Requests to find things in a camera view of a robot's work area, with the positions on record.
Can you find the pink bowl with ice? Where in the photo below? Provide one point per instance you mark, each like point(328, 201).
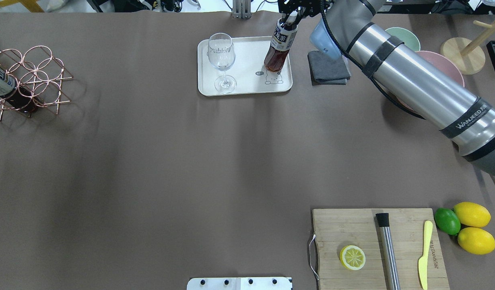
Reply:
point(440, 64)

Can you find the yellow lemon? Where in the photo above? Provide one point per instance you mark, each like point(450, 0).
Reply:
point(476, 241)
point(472, 214)

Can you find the green bowl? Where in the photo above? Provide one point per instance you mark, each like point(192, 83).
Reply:
point(408, 37)

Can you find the half lemon slice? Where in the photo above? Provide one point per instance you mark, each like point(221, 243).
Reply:
point(352, 257)

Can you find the wooden cup tree stand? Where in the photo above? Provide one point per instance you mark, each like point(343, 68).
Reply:
point(466, 54)

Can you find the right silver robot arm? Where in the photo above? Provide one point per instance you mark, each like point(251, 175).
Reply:
point(463, 117)

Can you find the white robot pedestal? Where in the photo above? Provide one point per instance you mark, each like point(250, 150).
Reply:
point(240, 283)

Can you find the wooden cutting board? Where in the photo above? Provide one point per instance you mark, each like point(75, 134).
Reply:
point(336, 228)

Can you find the copper wire bottle basket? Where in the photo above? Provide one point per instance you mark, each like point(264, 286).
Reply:
point(42, 72)

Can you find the yellow plastic knife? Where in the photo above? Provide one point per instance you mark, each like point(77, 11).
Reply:
point(422, 263)

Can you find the steel muddler black tip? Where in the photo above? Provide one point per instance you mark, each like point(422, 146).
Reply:
point(393, 280)

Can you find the tea bottle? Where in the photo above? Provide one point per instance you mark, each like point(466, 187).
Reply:
point(18, 96)
point(281, 43)

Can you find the cream serving tray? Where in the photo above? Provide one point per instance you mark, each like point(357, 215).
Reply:
point(248, 70)

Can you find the grey folded cloth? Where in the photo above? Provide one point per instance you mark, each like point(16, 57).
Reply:
point(326, 71)

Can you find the green lime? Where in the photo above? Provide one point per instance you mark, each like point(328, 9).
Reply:
point(447, 221)

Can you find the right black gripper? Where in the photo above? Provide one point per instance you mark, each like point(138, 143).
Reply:
point(303, 8)

